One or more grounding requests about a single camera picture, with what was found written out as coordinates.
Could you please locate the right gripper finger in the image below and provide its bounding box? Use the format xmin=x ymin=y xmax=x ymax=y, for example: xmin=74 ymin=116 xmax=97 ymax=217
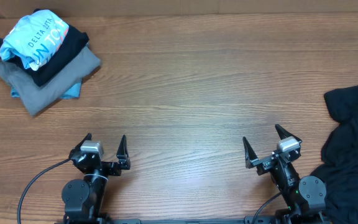
xmin=275 ymin=124 xmax=302 ymax=143
xmin=242 ymin=137 xmax=259 ymax=168

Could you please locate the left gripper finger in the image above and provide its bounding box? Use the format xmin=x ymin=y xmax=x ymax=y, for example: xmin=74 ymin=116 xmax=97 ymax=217
xmin=73 ymin=133 xmax=92 ymax=151
xmin=116 ymin=134 xmax=129 ymax=162

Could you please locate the black polo shirt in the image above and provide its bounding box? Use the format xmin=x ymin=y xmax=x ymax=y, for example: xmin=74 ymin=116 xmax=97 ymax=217
xmin=312 ymin=85 xmax=358 ymax=223

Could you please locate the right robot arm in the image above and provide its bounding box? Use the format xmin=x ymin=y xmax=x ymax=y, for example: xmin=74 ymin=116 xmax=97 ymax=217
xmin=242 ymin=124 xmax=330 ymax=224

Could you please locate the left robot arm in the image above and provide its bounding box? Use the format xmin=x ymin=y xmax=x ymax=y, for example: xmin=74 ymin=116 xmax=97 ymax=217
xmin=62 ymin=133 xmax=131 ymax=223

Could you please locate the grey folded shirt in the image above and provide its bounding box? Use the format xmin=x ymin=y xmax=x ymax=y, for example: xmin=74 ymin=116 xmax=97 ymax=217
xmin=0 ymin=47 xmax=101 ymax=116

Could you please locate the black folded shirt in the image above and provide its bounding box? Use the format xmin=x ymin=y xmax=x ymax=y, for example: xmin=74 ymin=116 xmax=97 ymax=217
xmin=0 ymin=24 xmax=89 ymax=86

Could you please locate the light blue printed folded shirt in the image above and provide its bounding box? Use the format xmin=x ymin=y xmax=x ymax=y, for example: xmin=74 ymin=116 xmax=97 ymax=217
xmin=0 ymin=9 xmax=69 ymax=71

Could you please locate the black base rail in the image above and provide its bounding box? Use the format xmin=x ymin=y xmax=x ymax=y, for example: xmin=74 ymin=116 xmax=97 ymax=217
xmin=54 ymin=214 xmax=329 ymax=224

